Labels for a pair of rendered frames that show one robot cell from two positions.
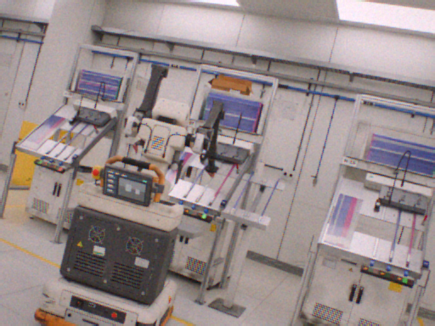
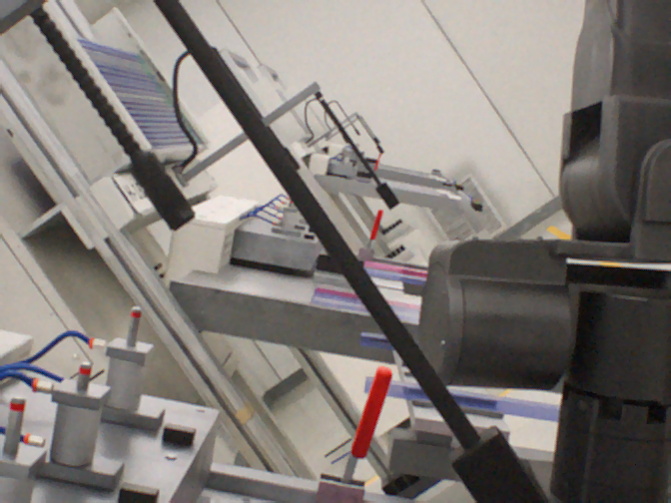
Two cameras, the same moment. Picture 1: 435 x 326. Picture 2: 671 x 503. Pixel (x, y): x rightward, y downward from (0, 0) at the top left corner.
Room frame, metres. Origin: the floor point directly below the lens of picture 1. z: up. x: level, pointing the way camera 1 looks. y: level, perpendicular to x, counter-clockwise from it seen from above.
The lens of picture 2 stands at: (3.50, 0.54, 1.23)
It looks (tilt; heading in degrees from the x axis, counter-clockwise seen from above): 4 degrees down; 255
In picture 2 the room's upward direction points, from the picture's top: 35 degrees counter-clockwise
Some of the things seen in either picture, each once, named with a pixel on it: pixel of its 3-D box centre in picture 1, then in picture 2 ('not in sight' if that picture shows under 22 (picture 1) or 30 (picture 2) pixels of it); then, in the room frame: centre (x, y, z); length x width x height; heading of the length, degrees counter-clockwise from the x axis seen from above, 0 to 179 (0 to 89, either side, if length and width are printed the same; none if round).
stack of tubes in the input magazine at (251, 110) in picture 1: (232, 112); not in sight; (3.68, -0.02, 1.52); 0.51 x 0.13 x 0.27; 70
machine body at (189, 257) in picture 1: (197, 240); not in sight; (3.82, 0.00, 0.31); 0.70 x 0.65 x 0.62; 70
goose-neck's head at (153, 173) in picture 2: not in sight; (162, 191); (3.40, -0.09, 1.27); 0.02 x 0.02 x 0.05; 70
